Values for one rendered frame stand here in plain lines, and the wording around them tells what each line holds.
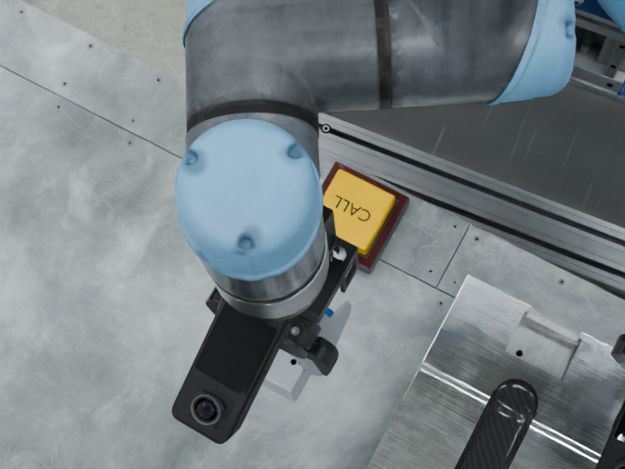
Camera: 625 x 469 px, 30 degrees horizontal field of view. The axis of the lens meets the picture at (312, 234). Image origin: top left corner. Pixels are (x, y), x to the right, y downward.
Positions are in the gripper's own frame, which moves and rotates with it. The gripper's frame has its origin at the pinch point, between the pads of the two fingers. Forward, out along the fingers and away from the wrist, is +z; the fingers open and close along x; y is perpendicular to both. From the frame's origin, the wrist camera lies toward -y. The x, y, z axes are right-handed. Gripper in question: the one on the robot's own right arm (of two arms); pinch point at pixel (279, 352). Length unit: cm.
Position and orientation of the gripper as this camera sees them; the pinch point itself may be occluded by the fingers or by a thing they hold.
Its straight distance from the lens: 93.1
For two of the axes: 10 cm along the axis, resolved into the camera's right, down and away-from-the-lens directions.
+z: 0.5, 2.9, 9.6
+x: -8.7, -4.5, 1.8
